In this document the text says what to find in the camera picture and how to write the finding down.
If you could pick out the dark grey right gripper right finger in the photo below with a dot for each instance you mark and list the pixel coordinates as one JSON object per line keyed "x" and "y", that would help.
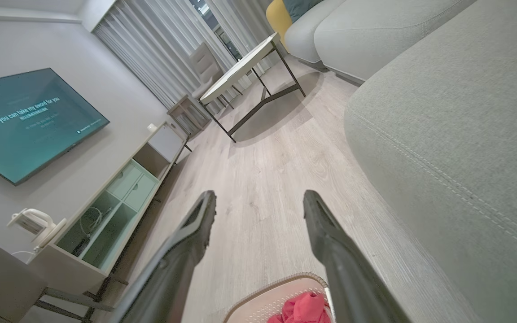
{"x": 343, "y": 269}

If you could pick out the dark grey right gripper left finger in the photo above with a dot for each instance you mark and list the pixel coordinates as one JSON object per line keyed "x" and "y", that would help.
{"x": 175, "y": 269}

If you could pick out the white plastic laundry basket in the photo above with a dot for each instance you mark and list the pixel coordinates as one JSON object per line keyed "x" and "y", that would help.
{"x": 276, "y": 299}

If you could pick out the red garment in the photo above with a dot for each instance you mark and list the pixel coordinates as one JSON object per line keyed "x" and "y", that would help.
{"x": 302, "y": 309}

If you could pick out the white TV cabinet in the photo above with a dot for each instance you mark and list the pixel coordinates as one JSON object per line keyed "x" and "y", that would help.
{"x": 115, "y": 202}

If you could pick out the small wooden side table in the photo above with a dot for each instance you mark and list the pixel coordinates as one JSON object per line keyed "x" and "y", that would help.
{"x": 186, "y": 114}

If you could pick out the grey fabric sofa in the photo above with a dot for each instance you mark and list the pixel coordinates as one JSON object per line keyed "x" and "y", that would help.
{"x": 442, "y": 112}

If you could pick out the beige chair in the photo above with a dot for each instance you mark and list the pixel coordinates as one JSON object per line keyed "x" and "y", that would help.
{"x": 204, "y": 65}

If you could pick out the white top coffee table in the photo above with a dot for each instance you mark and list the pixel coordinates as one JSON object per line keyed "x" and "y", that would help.
{"x": 245, "y": 72}

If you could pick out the grey sheer curtain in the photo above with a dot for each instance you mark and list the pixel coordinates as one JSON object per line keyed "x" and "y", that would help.
{"x": 173, "y": 45}

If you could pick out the yellow cushion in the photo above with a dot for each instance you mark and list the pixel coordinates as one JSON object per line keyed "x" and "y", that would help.
{"x": 278, "y": 20}

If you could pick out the dark teal cushion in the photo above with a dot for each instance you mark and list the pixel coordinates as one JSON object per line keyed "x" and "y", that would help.
{"x": 299, "y": 8}

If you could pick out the wall mounted television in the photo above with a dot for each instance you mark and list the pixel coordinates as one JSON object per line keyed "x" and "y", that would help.
{"x": 27, "y": 123}

